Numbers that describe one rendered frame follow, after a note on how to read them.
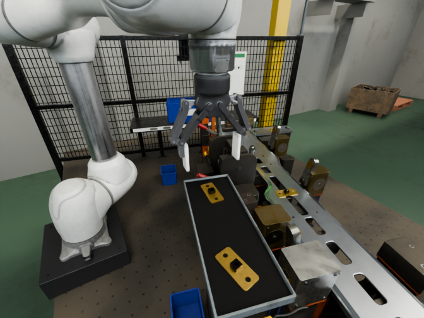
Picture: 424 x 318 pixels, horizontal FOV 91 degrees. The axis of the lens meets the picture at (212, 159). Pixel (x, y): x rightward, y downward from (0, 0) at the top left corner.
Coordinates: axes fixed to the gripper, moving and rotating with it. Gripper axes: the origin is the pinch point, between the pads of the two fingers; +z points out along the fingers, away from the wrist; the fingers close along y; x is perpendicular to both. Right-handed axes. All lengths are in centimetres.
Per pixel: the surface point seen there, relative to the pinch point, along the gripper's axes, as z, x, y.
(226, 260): 10.5, -20.1, -5.8
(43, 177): 127, 245, -127
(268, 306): 10.7, -29.7, -3.2
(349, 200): 57, 12, 95
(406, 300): 27, -36, 34
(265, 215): 18.8, -6.9, 14.1
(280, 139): 23, 40, 60
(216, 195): 10.5, -1.8, 0.4
